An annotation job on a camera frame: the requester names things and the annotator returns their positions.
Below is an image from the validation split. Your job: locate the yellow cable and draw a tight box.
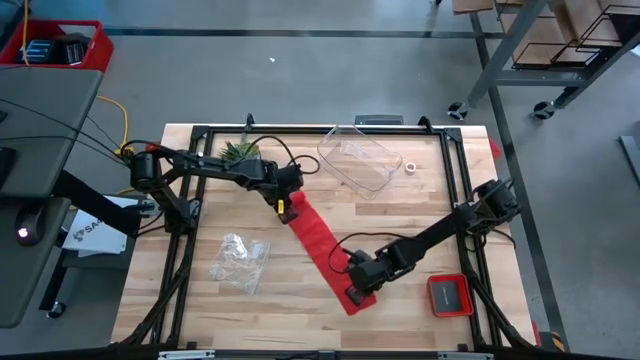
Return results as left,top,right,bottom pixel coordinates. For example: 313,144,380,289
19,0,32,67
93,94,137,157

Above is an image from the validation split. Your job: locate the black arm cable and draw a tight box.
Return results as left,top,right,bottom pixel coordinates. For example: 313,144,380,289
327,231,417,276
238,134,322,177

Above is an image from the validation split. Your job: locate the clear plastic container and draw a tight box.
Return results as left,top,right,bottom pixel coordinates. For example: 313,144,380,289
316,124,404,201

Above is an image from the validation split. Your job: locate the red bandage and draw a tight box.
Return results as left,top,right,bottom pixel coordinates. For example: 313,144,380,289
288,189,378,317

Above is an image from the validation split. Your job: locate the blue striped battery pack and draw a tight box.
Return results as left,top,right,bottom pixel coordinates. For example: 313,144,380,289
16,38,55,66

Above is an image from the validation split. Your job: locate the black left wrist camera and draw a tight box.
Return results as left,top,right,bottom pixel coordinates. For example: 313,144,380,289
276,164,306,190

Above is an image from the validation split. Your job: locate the black desk base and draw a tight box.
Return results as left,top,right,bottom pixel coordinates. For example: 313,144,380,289
38,169,144,321

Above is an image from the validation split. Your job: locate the succulent in black pot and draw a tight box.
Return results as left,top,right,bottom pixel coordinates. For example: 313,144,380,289
218,139,262,166

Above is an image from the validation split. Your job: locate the grey metal cart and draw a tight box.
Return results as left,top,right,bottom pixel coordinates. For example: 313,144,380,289
447,0,640,121

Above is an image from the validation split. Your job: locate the grey desk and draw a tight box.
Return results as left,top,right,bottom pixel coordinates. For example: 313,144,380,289
0,64,105,330

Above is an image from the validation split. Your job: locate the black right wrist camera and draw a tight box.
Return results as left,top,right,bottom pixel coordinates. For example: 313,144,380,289
347,251,374,274

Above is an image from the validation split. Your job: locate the black aluminium rig frame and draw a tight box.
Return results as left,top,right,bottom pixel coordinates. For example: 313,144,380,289
113,113,540,352

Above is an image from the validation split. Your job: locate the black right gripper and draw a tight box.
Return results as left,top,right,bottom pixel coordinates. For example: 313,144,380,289
345,259,391,308

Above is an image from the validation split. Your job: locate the silver bracket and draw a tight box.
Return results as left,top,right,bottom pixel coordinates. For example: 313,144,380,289
436,351,495,360
158,349,217,360

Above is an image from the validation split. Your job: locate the black battery box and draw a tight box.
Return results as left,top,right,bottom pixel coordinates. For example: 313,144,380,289
53,31,94,67

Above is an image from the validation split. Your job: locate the clear plastic wrapper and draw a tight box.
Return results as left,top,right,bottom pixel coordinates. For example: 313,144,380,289
339,139,374,162

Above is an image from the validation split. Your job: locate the crumpled clear plastic bag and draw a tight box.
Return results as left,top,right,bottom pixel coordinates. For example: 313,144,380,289
208,232,272,296

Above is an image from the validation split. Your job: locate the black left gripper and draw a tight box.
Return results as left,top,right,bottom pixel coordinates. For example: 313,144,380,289
269,185,301,225

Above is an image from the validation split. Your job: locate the black computer mouse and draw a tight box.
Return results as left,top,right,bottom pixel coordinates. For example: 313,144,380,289
14,206,47,248

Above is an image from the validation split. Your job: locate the red plastic bin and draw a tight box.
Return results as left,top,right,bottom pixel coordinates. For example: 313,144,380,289
0,18,115,74

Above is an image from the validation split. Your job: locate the white printed paper sheet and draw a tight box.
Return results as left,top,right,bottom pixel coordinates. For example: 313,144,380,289
61,194,140,258

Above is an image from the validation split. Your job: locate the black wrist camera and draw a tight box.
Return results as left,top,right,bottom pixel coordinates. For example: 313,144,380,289
276,164,306,190
347,251,374,274

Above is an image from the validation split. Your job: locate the black caster wheel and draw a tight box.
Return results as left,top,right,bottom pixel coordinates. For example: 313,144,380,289
447,101,471,122
531,100,557,121

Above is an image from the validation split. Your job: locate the black wire rack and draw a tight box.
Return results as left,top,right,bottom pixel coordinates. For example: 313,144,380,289
510,3,627,70

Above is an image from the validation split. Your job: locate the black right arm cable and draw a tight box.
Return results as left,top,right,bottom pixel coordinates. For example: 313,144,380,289
327,231,417,276

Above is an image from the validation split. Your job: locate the black card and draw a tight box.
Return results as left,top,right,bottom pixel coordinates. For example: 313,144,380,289
431,279,464,312

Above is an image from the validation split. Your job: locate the grey metal bar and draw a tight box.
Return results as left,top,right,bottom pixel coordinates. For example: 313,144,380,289
618,134,640,187

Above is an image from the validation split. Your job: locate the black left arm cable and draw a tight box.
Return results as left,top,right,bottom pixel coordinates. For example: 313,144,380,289
238,134,322,177

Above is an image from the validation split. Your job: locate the yellow black striped block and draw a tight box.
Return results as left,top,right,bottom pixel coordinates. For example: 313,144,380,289
539,329,567,354

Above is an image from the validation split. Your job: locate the red tray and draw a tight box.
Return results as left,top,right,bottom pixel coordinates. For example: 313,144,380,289
426,272,475,319

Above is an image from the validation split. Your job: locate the cardboard box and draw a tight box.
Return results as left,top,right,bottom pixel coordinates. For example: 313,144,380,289
452,0,624,67

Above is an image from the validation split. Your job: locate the black device at table edge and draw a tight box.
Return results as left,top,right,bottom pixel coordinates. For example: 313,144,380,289
354,114,405,127

